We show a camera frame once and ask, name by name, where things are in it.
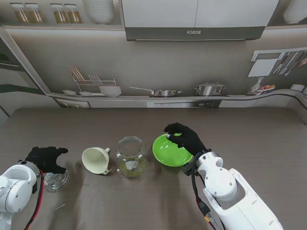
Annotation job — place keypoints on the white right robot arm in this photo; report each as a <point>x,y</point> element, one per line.
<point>230,189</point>

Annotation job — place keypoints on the clear glass jar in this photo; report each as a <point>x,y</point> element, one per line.
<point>131,155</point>

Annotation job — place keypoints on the cream plastic funnel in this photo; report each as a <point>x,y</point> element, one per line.
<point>94,160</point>

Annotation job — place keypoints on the bright green plastic bowl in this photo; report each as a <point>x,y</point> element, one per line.
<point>171,153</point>

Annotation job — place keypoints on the pile of green mung beans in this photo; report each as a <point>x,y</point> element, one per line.
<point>132,169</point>

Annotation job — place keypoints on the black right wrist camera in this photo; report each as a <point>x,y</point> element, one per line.
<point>188,169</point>

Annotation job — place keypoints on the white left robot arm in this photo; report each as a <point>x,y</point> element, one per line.
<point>14,187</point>

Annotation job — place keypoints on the clear glass jar lid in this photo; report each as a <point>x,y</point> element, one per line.
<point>55,180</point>

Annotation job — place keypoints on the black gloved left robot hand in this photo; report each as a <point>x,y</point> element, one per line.
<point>46,159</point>

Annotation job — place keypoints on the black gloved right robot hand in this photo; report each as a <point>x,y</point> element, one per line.
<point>189,141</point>

